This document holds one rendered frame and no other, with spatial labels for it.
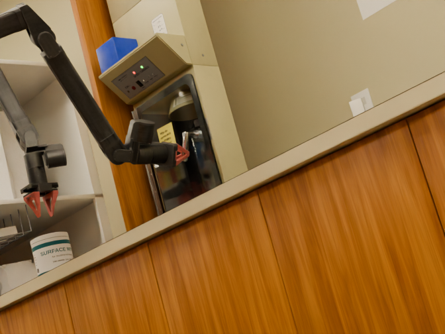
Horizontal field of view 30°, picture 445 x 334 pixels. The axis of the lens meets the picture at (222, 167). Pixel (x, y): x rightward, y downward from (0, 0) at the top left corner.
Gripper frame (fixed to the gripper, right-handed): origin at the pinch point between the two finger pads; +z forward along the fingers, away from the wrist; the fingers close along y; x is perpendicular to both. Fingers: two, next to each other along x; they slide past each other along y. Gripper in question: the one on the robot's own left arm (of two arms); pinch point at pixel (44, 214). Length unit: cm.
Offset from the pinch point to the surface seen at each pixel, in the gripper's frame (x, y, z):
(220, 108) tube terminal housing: -46, 40, -17
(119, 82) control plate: -19.6, 25.0, -36.8
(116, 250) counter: -26.5, 3.5, 19.2
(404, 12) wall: -96, 76, -29
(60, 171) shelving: 96, 75, -46
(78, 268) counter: -6.3, 3.4, 19.4
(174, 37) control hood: -46, 29, -40
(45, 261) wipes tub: 23.6, 11.5, 10.0
